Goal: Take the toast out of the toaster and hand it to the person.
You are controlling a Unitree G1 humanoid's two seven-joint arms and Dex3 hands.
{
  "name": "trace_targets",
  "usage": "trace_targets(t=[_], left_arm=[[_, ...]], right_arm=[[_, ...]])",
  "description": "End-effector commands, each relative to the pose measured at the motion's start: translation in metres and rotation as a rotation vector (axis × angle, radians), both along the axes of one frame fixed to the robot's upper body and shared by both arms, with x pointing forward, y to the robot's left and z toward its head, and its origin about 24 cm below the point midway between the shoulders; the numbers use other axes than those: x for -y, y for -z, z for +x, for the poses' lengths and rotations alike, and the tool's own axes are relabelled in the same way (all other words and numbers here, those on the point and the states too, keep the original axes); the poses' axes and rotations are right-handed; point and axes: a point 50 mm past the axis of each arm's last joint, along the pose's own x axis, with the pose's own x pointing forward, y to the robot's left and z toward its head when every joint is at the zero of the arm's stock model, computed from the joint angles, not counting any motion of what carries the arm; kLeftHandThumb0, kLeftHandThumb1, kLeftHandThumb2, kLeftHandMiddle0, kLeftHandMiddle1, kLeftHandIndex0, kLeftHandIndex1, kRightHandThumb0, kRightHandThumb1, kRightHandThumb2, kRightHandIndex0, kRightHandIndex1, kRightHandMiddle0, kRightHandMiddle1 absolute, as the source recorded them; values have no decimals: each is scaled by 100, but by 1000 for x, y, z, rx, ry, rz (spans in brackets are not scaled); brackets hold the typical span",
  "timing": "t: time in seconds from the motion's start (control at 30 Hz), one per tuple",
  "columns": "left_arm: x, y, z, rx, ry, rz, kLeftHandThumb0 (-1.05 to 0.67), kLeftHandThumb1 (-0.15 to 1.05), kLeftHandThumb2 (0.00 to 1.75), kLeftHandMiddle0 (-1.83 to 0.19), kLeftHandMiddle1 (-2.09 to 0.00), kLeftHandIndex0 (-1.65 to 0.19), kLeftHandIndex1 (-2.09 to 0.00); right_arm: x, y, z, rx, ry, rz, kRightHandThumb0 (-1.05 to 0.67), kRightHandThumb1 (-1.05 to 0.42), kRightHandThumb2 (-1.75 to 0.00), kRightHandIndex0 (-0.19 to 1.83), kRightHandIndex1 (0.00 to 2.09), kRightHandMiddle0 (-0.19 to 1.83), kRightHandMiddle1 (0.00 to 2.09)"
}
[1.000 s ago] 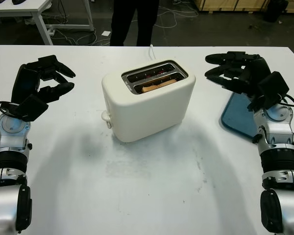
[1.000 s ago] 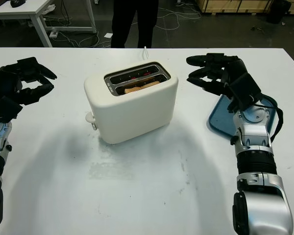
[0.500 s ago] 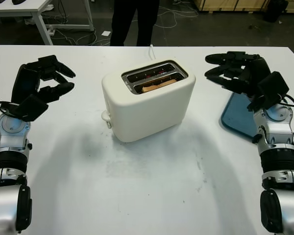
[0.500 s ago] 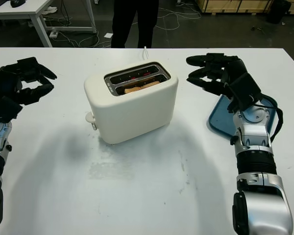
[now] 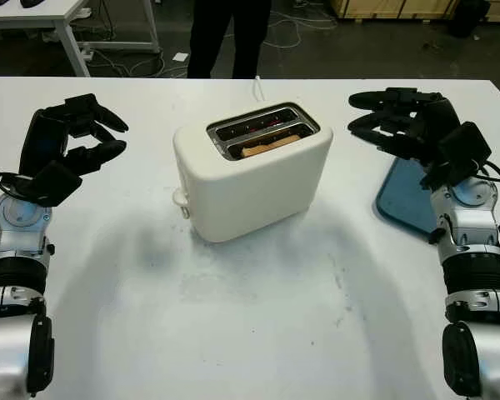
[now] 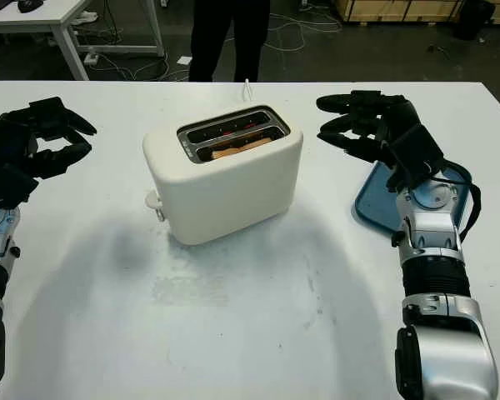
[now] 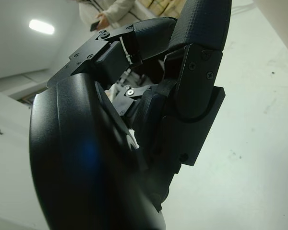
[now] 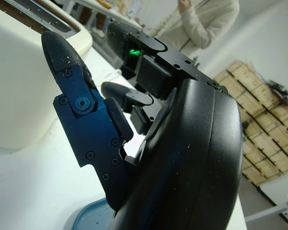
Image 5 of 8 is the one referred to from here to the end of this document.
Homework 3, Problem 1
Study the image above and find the white desk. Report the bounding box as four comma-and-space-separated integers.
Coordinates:
0, 0, 162, 78

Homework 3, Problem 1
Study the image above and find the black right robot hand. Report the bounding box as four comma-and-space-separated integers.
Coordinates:
347, 87, 462, 162

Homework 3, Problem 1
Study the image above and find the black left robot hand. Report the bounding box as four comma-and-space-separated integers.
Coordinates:
18, 93, 130, 187

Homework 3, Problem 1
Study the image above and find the thin grey floor cable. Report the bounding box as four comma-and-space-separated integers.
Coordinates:
91, 47, 168, 77

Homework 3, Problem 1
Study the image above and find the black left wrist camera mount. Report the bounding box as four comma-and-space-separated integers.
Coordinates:
14, 161, 84, 208

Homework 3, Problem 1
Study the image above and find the golden toast slice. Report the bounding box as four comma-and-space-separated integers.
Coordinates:
240, 132, 302, 158

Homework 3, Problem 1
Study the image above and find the white looped floor cable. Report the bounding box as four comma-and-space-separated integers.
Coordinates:
262, 10, 338, 49

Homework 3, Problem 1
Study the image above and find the blue plastic tray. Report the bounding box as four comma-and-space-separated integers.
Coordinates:
373, 157, 443, 239

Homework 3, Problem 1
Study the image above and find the person in cream sweater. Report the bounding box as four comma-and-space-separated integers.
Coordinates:
187, 0, 273, 80

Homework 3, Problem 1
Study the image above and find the white two-slot toaster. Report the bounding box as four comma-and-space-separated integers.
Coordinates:
172, 102, 334, 243

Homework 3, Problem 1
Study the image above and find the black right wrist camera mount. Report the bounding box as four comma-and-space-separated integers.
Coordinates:
419, 122, 493, 191

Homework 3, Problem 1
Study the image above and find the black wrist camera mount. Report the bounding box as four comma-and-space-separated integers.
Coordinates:
419, 122, 493, 191
14, 161, 84, 208

